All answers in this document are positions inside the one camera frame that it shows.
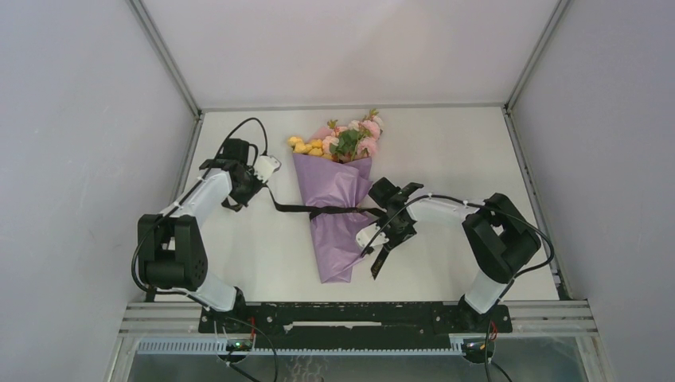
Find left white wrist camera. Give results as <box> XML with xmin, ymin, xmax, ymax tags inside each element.
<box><xmin>253</xmin><ymin>155</ymin><xmax>282</xmax><ymax>184</ymax></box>

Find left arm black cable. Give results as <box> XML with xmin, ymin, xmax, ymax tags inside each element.
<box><xmin>131</xmin><ymin>116</ymin><xmax>278</xmax><ymax>382</ymax></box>

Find fake flower bouquet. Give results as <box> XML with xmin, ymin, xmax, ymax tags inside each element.
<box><xmin>287</xmin><ymin>108</ymin><xmax>384</xmax><ymax>164</ymax></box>

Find purple pink wrapping paper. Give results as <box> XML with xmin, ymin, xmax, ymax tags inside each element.
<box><xmin>293</xmin><ymin>154</ymin><xmax>373</xmax><ymax>283</ymax></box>

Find white slotted cable duct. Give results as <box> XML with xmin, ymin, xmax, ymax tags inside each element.
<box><xmin>136</xmin><ymin>337</ymin><xmax>486</xmax><ymax>356</ymax></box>

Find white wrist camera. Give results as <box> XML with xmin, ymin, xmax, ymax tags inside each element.
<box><xmin>356</xmin><ymin>223</ymin><xmax>389</xmax><ymax>249</ymax></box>
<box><xmin>253</xmin><ymin>155</ymin><xmax>282</xmax><ymax>184</ymax></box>

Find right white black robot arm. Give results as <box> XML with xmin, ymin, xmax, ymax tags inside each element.
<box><xmin>355</xmin><ymin>177</ymin><xmax>550</xmax><ymax>331</ymax></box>

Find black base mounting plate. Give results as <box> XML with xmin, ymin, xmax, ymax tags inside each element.
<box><xmin>198</xmin><ymin>302</ymin><xmax>512</xmax><ymax>349</ymax></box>

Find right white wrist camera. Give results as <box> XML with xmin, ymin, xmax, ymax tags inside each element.
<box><xmin>356</xmin><ymin>223</ymin><xmax>389</xmax><ymax>249</ymax></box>

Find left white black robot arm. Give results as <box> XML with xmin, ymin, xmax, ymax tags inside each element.
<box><xmin>131</xmin><ymin>138</ymin><xmax>281</xmax><ymax>332</ymax></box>

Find black ribbon strap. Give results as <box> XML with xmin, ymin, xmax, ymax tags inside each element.
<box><xmin>221</xmin><ymin>184</ymin><xmax>394</xmax><ymax>280</ymax></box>

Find aluminium frame rail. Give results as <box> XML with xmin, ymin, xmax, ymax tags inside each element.
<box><xmin>119</xmin><ymin>300</ymin><xmax>599</xmax><ymax>338</ymax></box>

